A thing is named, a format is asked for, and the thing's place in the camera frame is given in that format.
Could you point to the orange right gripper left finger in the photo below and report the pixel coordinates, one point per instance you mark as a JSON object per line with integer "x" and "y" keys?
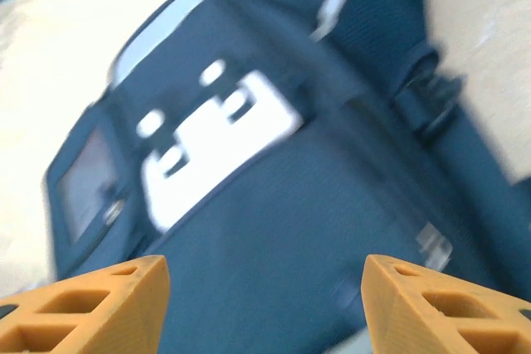
{"x": 103, "y": 312}

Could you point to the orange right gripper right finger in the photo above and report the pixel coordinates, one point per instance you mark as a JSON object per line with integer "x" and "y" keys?
{"x": 406, "y": 312}

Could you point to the navy blue backpack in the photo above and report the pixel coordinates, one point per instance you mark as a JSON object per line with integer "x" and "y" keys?
{"x": 290, "y": 213}

